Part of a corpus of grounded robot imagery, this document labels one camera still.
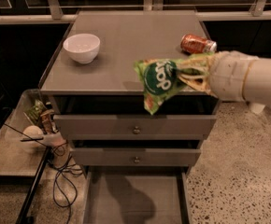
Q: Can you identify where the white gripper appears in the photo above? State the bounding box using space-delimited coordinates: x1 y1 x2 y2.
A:
177 51 258 102

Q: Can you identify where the green rice chip bag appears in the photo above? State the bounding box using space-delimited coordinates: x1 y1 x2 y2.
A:
134 59 186 115

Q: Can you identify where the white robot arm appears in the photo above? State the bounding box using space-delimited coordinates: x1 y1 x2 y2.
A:
177 51 271 108

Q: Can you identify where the metal top drawer knob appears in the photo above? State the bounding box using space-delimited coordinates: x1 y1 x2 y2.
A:
133 126 141 134

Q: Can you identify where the metal drawer knob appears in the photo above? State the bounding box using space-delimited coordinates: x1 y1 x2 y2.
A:
134 157 141 164
133 126 141 134

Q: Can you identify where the grey drawer cabinet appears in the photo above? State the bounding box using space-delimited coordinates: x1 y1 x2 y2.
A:
37 9 235 179

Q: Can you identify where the metal middle drawer knob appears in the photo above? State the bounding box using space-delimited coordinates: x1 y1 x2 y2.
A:
134 157 141 164

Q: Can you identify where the grey top drawer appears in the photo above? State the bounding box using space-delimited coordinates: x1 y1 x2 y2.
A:
54 115 216 140

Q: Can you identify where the grey middle drawer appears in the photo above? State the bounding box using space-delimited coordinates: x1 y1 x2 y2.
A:
71 140 201 166

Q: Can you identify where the green snack bag in bin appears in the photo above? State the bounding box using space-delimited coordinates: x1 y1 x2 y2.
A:
24 99 47 125

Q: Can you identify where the orange soda can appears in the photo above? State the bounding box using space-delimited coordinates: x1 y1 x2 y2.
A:
180 34 217 54

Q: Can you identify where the metal window railing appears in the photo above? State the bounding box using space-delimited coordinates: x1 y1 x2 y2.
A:
0 0 271 26

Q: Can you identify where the white ceramic bowl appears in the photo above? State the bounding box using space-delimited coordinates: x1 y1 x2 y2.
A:
63 34 100 63

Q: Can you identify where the brown snack packet in bin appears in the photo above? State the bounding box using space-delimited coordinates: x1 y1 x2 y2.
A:
40 109 57 134

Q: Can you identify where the white round object in bin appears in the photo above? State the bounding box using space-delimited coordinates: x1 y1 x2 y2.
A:
21 125 44 147

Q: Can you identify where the black stick in bin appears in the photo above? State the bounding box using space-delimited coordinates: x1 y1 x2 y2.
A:
20 136 44 142

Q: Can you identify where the clear plastic bin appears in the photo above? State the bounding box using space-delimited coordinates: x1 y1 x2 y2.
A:
0 89 45 176

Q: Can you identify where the black cable on floor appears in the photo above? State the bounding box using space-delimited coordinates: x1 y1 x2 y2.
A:
46 140 84 224

